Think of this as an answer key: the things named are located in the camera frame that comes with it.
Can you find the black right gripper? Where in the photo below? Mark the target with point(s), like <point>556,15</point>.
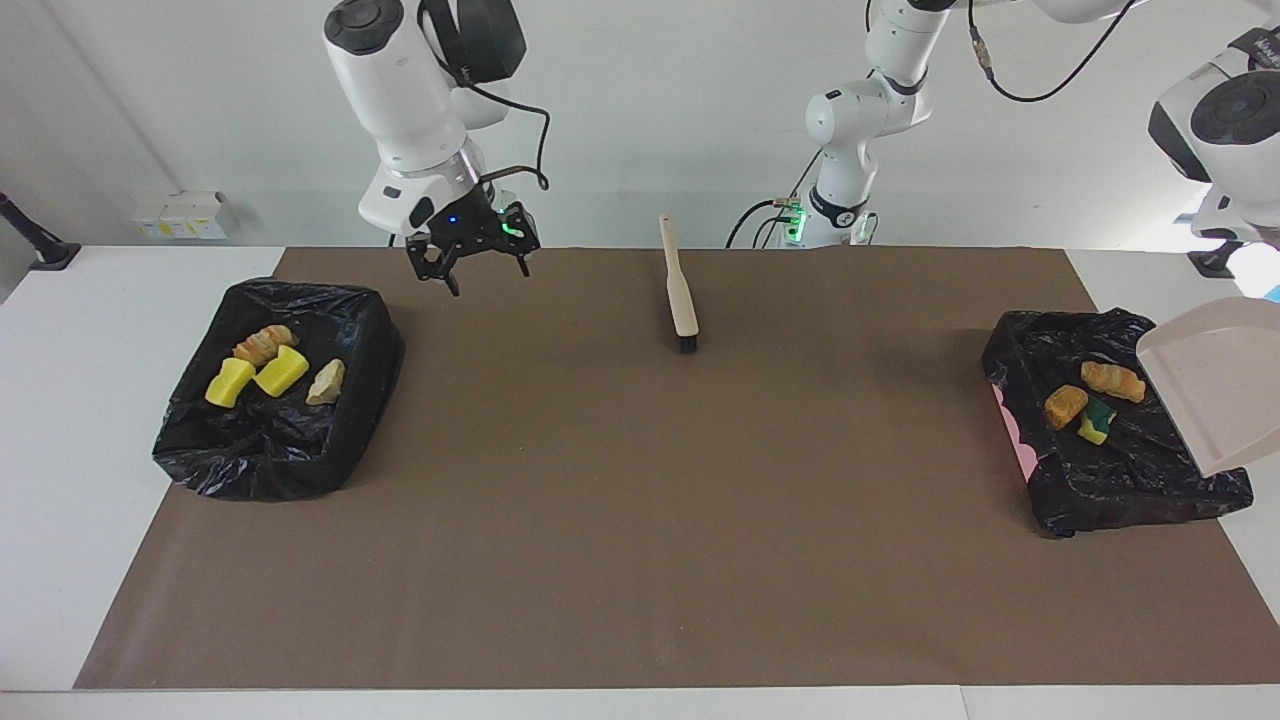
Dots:
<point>470,232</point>

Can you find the pale torn bread piece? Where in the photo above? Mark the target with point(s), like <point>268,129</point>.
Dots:
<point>326,383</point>

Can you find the beige hand brush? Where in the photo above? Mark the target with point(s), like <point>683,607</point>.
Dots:
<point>682,300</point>

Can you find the notched yellow sponge piece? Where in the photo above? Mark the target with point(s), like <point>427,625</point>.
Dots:
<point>281,371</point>

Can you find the rounded striped croissant piece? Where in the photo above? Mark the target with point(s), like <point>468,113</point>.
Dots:
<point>264,344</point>

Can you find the blocky yellow sponge piece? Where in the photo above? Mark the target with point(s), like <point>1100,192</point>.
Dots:
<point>229,383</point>

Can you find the brown oval bread roll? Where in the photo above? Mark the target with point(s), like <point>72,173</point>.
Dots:
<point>1065,406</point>

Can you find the yellow sponge wedge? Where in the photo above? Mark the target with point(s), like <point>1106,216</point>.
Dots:
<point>1096,422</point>

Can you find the pointed striped croissant piece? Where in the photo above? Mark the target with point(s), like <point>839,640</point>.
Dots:
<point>1113,381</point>

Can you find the beige plastic dustpan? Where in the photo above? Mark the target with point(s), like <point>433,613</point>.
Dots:
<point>1220,390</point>

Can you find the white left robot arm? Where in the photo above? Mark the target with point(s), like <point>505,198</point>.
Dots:
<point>860,110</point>

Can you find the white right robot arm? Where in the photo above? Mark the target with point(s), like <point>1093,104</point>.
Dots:
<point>400,90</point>

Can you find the black bag lined bin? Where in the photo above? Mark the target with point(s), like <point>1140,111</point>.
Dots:
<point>270,450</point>

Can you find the pink bin with black bag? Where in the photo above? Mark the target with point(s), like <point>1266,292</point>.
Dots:
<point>1130,470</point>

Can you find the brown table mat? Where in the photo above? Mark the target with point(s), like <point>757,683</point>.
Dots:
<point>640,620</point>

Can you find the white wall outlet box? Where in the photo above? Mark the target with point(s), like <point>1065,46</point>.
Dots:
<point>180,215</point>

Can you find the black camera stand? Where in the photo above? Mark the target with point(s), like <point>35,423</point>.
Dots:
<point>1212,263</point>
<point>45,250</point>

